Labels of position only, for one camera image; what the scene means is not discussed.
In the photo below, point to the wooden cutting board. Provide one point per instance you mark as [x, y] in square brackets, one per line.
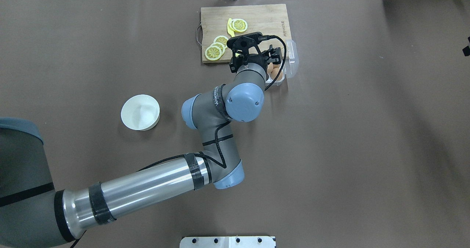
[271, 19]

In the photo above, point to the lemon slice under pair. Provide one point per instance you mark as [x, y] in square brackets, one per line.
[229, 26]

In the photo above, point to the lemon slice top of pair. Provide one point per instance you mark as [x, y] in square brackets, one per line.
[239, 25]

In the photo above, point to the white bowl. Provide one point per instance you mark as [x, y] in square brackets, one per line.
[140, 112]

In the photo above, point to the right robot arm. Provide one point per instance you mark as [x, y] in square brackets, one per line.
[466, 49]

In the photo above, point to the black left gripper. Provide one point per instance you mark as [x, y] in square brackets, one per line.
[258, 60]

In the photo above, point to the lemon slice middle of row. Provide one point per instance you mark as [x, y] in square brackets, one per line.
[221, 46]

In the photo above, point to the brown egg in box far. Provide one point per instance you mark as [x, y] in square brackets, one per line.
[270, 68]

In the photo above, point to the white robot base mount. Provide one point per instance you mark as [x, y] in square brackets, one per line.
[229, 242]

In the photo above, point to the lemon slice near knife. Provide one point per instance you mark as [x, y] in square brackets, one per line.
[221, 39]

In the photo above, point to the lemon slice end of row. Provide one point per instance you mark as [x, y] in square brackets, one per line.
[213, 53]

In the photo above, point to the brown egg in box near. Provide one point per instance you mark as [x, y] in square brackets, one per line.
[277, 75]

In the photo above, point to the brown egg in box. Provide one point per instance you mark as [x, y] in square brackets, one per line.
[277, 75]
[270, 68]

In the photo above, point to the yellow plastic knife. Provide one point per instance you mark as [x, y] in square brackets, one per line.
[232, 34]

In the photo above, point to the clear plastic egg box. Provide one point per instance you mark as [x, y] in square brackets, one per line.
[291, 66]

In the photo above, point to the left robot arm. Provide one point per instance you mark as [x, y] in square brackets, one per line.
[34, 214]

